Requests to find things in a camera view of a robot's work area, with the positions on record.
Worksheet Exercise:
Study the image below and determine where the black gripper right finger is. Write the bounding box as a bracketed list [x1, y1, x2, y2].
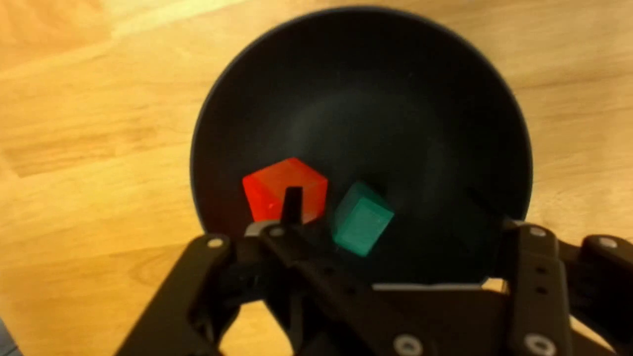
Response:
[503, 222, 633, 356]

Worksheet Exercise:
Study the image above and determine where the black bowl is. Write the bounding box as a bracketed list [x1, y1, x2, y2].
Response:
[190, 6, 533, 283]

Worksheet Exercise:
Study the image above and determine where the green block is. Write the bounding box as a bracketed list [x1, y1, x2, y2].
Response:
[333, 182, 394, 258]

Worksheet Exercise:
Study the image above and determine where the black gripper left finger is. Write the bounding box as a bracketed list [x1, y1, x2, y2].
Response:
[115, 186, 424, 356]

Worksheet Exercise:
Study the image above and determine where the orange block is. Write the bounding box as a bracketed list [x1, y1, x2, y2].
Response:
[242, 159, 329, 222]

